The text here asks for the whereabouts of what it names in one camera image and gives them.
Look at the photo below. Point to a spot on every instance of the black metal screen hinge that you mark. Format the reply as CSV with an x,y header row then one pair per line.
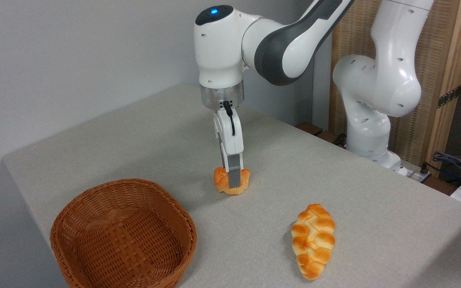
x,y
449,96

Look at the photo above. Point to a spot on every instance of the braided oblong bread loaf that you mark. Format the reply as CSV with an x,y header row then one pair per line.
x,y
313,240

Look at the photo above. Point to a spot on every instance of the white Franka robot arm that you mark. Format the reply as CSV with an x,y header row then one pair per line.
x,y
222,44

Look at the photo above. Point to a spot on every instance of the round orange bread roll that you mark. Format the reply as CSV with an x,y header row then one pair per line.
x,y
219,180

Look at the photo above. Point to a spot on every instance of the brown woven wicker basket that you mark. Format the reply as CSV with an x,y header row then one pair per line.
x,y
122,236

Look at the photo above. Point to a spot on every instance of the brown wooden bench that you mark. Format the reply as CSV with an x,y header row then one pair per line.
x,y
314,131

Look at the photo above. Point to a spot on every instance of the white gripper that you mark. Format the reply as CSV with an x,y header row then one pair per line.
x,y
226,134

